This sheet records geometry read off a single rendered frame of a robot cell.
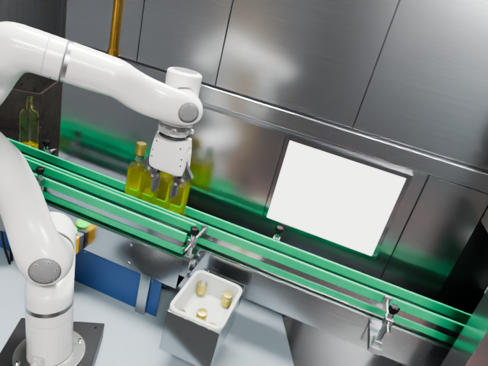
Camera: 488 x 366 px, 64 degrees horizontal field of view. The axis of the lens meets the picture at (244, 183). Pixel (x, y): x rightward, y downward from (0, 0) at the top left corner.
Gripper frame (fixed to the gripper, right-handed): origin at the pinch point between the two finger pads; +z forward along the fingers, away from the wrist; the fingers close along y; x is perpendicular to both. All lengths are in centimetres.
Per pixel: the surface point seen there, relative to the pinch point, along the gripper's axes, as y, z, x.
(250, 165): -12.4, 1.8, -42.0
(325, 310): -54, 35, -24
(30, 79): 272, 67, -237
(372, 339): -69, 33, -16
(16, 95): 216, 58, -165
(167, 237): 3.3, 26.6, -16.6
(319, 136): -33, -16, -43
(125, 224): 19.4, 28.0, -16.5
